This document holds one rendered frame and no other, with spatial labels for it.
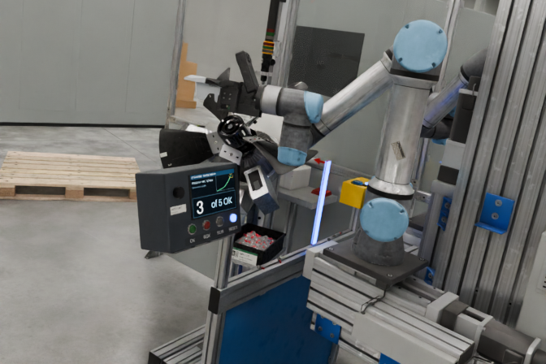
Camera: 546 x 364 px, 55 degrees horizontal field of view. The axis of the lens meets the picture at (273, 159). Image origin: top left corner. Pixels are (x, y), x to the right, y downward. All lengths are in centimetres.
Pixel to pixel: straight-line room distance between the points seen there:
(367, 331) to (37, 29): 644
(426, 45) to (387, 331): 69
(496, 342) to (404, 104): 61
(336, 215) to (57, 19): 538
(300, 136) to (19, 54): 621
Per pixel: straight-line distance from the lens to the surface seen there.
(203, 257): 344
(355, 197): 212
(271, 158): 196
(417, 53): 124
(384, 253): 149
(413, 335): 138
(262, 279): 173
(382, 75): 141
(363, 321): 140
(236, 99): 136
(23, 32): 731
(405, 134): 128
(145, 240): 132
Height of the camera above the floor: 160
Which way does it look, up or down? 13 degrees down
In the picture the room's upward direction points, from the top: 9 degrees clockwise
